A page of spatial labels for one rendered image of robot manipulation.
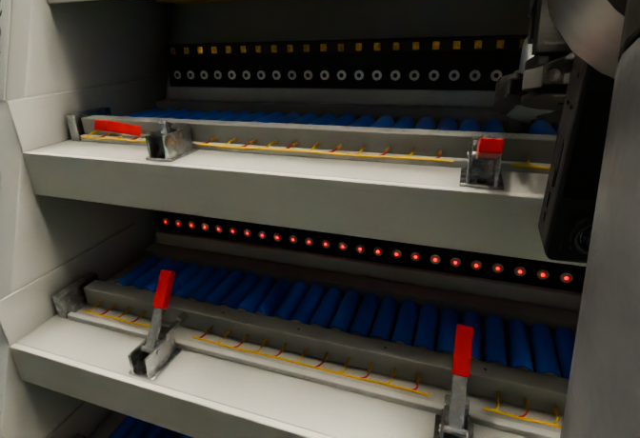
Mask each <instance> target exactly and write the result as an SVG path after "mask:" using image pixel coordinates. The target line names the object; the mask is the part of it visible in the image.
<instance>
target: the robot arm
mask: <svg viewBox="0 0 640 438"><path fill-rule="evenodd" d="M529 16H530V27H529V35H528V36H527V38H526V39H525V41H524V44H523V48H522V53H521V59H520V65H519V71H518V72H517V73H512V74H508V75H505V76H502V77H500V78H499V79H498V81H497V83H496V86H495V95H494V103H493V106H494V108H495V109H496V110H497V111H499V112H500V113H501V114H504V115H507V116H508V117H509V118H511V119H514V120H517V121H520V122H523V123H527V124H530V123H533V120H535V119H538V118H539V115H540V114H545V113H551V112H553V111H555V110H562V115H561V120H560V125H559V129H558V133H557V138H556V142H555V147H554V152H553V156H552V160H551V165H550V173H549V178H548V182H547V186H546V191H545V195H544V200H543V205H542V208H541V213H540V217H539V222H538V229H539V232H540V236H541V240H542V244H543V247H544V251H545V253H546V255H547V257H548V258H549V259H551V260H556V261H566V262H575V263H586V264H587V266H586V272H585V279H584V286H583V291H582V298H581V304H580V310H579V316H578V323H577V329H576V335H575V342H574V348H573V355H572V360H571V367H570V379H569V384H568V391H567V398H566V404H565V410H564V416H563V423H562V428H561V435H560V438H640V0H530V9H529Z"/></svg>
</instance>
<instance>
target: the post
mask: <svg viewBox="0 0 640 438"><path fill-rule="evenodd" d="M172 8H173V3H158V2H156V0H99V1H87V2H73V3H60V4H49V3H48V0H12V3H11V18H10V45H9V60H8V73H7V87H6V101H9V100H15V99H22V98H28V97H34V96H40V95H47V94H53V93H58V92H65V91H71V90H82V89H89V88H95V87H102V86H107V85H114V84H120V83H127V82H132V81H139V80H145V79H148V80H149V86H150V96H151V102H152V106H153V108H154V109H155V108H156V102H157V101H161V100H166V91H167V80H168V65H167V59H166V53H165V47H164V45H168V44H170V33H171V20H172ZM6 101H0V300H1V299H3V298H5V297H6V296H8V295H10V294H12V293H13V292H15V291H17V290H19V289H20V288H22V287H24V286H25V285H27V284H29V283H31V282H33V281H34V280H36V279H38V278H40V277H41V276H43V275H45V274H47V273H48V272H50V271H52V270H54V269H56V268H58V267H60V266H61V265H63V264H65V263H67V262H68V261H69V260H71V259H73V258H74V257H76V256H78V255H80V254H81V253H83V252H85V251H87V250H88V249H91V248H93V247H94V246H96V245H98V244H100V243H101V242H103V241H105V240H107V239H108V238H110V237H112V236H113V235H114V234H116V233H118V232H120V231H121V230H123V229H126V228H127V227H129V226H131V225H133V224H134V223H136V224H137V227H138V232H139V237H140V241H141V246H142V250H143V254H144V255H145V252H144V249H146V248H147V247H149V246H150V245H152V244H153V243H154V234H155V223H156V212H155V210H153V209H139V208H132V207H125V206H117V205H110V204H103V203H95V202H89V201H81V200H73V199H67V198H59V197H52V196H45V195H37V194H34V191H33V188H32V185H31V181H30V177H29V174H28V170H27V167H26V164H25V161H24V158H23V154H22V151H21V149H20V146H19V143H18V139H17V136H16V133H15V130H14V127H13V123H12V121H11V118H10V112H9V109H8V106H7V103H6ZM145 256H146V255H145ZM84 402H85V401H83V400H80V399H77V398H74V397H71V396H68V395H66V394H63V393H60V392H57V391H54V390H51V389H48V388H43V387H40V386H37V385H35V384H32V383H30V382H27V381H24V380H22V379H21V377H20V374H19V372H18V369H17V367H16V365H15V363H14V360H13V358H12V355H11V353H10V348H9V346H8V344H7V341H6V338H5V336H4V333H3V331H2V329H1V327H0V438H47V437H48V436H49V435H50V434H51V433H52V432H53V431H54V430H55V429H56V428H57V427H58V426H59V425H61V424H62V423H63V422H64V421H65V420H66V419H67V418H68V417H69V416H70V415H71V414H72V413H73V412H74V411H75V410H76V409H77V408H78V407H79V406H81V405H82V404H83V403H84Z"/></svg>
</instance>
